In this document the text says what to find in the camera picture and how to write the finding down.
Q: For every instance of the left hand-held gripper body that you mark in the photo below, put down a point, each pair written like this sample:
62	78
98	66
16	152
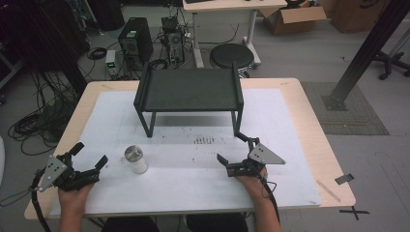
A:
69	179

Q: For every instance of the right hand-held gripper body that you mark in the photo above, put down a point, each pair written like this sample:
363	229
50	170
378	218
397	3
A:
257	158

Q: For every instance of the person's left hand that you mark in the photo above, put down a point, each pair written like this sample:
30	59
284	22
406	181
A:
73	197

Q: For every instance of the person's right hand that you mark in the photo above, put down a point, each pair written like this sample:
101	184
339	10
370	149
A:
253	184

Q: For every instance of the white table mat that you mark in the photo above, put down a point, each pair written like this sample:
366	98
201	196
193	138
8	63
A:
193	180

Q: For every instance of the white jar with silver lid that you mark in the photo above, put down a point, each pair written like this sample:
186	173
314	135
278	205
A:
137	160

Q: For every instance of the black metal shelf rack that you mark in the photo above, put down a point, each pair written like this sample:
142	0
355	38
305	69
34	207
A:
190	91

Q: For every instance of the person's legs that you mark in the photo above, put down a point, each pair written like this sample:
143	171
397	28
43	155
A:
174	223

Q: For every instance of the black round stool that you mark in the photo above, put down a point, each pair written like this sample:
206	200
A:
232	55

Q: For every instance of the black tape strip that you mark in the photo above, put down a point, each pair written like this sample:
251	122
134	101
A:
344	179

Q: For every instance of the grey power supply unit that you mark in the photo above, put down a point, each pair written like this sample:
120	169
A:
111	62

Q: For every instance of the grey floor mat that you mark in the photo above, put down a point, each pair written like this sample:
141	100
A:
354	119

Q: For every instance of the small open computer case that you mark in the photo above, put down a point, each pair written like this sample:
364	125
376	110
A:
174	45

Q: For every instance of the dark curtain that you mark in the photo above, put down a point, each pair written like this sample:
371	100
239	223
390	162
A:
42	35

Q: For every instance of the black computer tower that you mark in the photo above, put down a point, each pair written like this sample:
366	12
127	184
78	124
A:
135	40

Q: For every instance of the open cardboard box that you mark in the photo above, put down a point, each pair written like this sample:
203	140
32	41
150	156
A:
290	17

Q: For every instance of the white-legged wooden desk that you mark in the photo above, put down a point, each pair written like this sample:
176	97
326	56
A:
232	5

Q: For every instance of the black office chair base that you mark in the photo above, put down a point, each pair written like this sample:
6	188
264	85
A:
391	61

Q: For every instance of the closed cardboard box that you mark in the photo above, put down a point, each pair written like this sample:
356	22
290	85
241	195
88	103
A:
357	15

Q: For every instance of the black metal post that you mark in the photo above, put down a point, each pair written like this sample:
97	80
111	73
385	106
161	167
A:
367	54

